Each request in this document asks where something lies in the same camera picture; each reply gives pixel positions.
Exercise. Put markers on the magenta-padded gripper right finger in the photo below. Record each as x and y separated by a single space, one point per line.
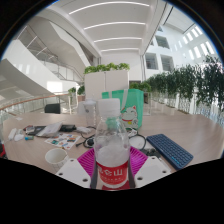
151 170

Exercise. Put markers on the black chair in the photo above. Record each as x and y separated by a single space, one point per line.
52 108

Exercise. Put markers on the dark blue keyboard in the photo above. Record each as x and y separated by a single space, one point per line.
170 151

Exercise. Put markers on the row of green trees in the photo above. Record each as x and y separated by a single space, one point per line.
193 83

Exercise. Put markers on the white charger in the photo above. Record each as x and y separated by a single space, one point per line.
12 134

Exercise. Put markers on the white planter cabinet with greenery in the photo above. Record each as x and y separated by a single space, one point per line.
106 81

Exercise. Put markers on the white grid-pattern mug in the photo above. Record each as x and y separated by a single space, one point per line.
56 160

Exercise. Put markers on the small teal stick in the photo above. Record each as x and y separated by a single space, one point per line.
29 137

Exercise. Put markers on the clear water bottle red label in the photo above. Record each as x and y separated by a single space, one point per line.
111 156

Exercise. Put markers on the white computer mouse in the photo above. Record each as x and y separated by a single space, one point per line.
19 137

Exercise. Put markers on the green tote bag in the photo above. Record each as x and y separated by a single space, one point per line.
135 100

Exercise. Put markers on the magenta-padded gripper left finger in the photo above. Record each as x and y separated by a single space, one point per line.
73 171

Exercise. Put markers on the colourful sticker sheet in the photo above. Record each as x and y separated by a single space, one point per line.
63 140

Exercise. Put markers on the ceiling light strips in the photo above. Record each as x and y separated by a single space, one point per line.
115 24

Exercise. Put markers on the white staircase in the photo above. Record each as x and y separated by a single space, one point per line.
56 50

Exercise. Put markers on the low planter with green plants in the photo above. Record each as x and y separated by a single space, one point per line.
141 86

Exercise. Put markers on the white notebook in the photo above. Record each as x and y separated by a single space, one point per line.
49 130

